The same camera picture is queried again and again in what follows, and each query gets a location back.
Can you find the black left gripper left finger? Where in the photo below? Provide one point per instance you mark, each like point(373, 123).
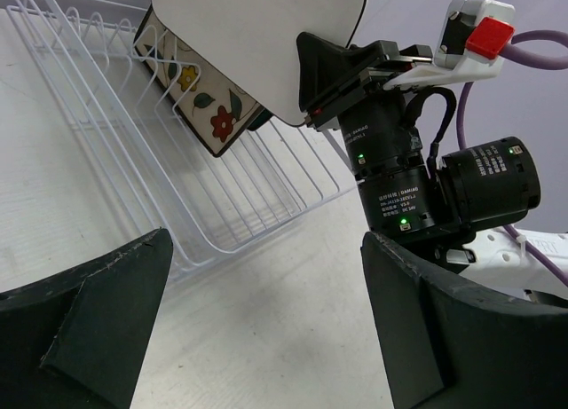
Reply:
point(78, 338)

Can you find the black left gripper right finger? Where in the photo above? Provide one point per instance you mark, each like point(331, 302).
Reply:
point(448, 342)

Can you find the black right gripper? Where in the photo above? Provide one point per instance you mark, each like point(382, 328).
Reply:
point(334, 78)

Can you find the white rectangular plate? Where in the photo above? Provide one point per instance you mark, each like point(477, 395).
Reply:
point(253, 42)

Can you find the cream floral square plate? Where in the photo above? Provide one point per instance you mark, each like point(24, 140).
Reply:
point(214, 108)

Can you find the teal leaf-shaped plate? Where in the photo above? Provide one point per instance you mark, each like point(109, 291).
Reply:
point(263, 117)

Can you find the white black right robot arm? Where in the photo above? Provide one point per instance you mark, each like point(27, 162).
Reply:
point(457, 210)

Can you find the white wire dish rack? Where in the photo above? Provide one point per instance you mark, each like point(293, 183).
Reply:
point(94, 154)

